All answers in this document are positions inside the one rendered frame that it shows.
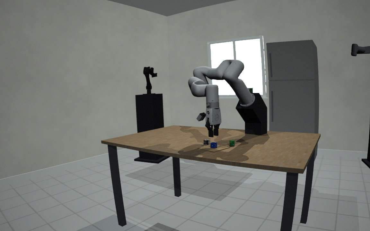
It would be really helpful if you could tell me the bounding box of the tan square mat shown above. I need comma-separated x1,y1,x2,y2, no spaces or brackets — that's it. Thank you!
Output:
197,145,230,152

